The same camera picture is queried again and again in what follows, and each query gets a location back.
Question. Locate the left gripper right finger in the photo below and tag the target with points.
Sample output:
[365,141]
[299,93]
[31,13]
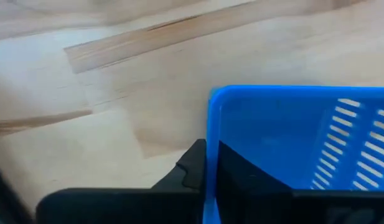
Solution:
[247,193]

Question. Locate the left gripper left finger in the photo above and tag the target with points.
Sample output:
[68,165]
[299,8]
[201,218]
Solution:
[193,174]

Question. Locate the blue plastic basket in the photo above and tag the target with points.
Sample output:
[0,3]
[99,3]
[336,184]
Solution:
[272,124]

